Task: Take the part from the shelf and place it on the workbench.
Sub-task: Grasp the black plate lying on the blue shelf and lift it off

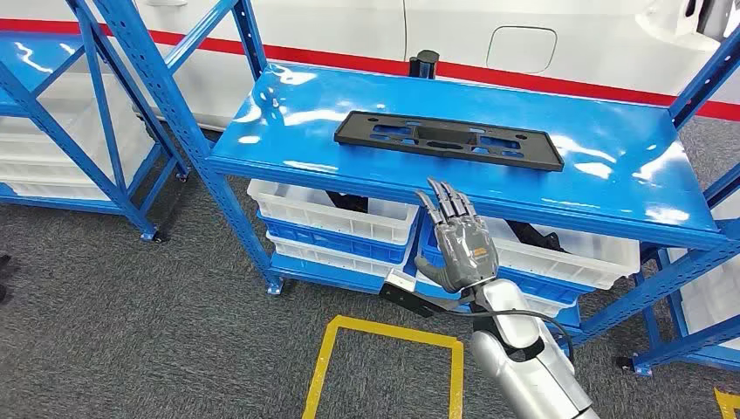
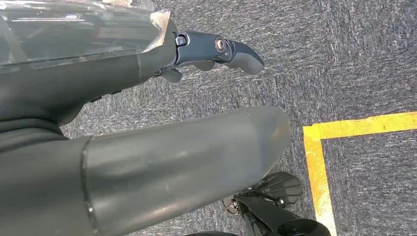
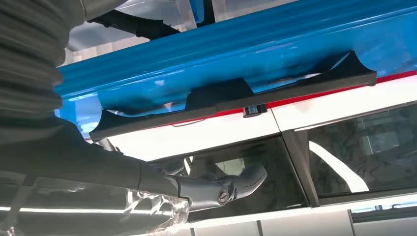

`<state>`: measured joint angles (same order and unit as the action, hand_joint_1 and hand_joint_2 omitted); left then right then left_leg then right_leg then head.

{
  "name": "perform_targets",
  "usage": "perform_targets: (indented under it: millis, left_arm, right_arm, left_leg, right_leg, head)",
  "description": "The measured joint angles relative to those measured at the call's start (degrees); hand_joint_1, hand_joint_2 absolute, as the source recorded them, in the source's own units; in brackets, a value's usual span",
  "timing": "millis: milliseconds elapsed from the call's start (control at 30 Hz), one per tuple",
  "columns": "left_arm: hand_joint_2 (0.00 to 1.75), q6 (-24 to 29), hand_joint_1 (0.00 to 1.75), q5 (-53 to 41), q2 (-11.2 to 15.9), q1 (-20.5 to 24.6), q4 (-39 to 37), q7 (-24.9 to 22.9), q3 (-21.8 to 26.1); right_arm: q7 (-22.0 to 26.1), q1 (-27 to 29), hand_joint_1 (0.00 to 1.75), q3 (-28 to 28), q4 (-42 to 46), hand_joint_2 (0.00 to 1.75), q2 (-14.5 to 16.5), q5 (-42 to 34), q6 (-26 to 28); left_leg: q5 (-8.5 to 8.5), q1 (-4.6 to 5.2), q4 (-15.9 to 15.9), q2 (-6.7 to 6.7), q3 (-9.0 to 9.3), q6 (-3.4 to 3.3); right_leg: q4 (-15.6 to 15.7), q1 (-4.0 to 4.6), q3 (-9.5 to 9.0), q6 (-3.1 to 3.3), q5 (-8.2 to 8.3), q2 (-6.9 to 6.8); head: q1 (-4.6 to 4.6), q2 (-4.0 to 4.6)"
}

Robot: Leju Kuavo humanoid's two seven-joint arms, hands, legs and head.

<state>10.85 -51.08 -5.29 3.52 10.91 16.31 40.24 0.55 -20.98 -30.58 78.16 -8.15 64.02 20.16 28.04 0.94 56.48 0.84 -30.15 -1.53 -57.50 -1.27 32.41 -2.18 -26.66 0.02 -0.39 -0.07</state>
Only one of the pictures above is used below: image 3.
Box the black curved plastic part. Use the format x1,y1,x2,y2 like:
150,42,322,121
87,9,180,41

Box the blue metal shelf rack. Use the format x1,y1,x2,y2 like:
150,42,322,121
54,0,417,139

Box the white plastic bin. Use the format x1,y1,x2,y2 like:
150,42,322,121
65,0,196,64

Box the dark glass window pane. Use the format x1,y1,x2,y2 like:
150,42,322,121
307,104,417,198
148,135,310,222

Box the small black wall box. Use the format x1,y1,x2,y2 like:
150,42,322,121
242,104,268,118

